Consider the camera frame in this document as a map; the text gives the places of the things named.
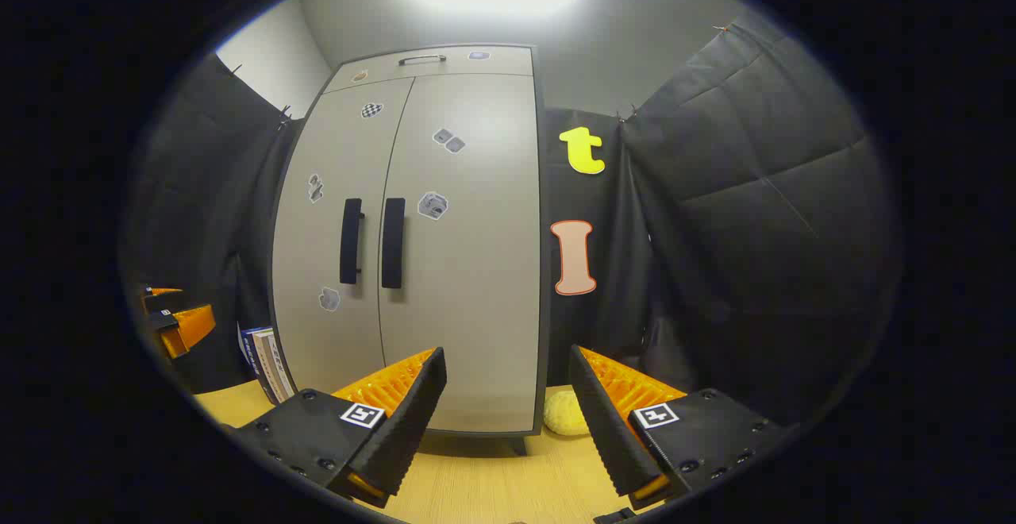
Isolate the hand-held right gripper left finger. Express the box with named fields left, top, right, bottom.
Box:
left=218, top=347, right=448, bottom=509

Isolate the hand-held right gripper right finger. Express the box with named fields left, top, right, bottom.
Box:
left=568, top=344, right=795, bottom=513

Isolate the grey shoe cabinet door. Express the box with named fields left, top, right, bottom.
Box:
left=271, top=78, right=415, bottom=398
left=378, top=73, right=547, bottom=434

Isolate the grey double-door shoe cabinet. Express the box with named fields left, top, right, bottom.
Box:
left=270, top=44, right=550, bottom=455

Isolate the grey cabinet drawer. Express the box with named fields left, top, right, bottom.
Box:
left=324, top=45, right=534, bottom=94

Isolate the yellow sponge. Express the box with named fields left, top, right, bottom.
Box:
left=543, top=391, right=592, bottom=437

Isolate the grey book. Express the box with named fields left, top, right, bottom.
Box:
left=266, top=329, right=296, bottom=398

